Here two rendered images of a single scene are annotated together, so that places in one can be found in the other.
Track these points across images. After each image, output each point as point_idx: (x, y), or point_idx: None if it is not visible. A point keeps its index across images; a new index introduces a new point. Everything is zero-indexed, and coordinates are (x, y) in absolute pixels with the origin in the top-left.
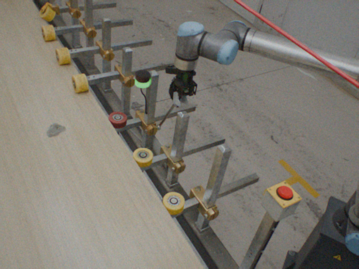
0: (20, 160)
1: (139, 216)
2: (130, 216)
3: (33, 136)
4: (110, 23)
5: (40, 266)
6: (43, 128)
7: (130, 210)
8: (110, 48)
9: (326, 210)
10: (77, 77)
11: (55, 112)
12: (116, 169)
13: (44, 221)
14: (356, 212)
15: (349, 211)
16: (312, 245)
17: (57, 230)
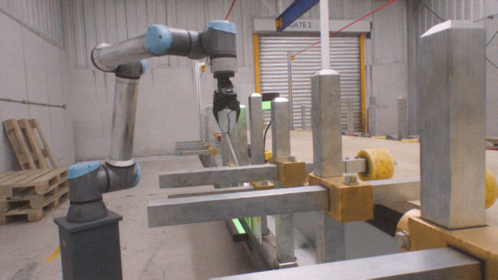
0: (408, 156)
1: (292, 150)
2: (298, 150)
3: (409, 161)
4: (311, 88)
5: (355, 145)
6: (404, 164)
7: (298, 151)
8: (313, 171)
9: (92, 223)
10: (377, 148)
11: (399, 170)
12: (308, 156)
13: (362, 149)
14: (130, 156)
15: (127, 164)
16: (115, 250)
17: (350, 148)
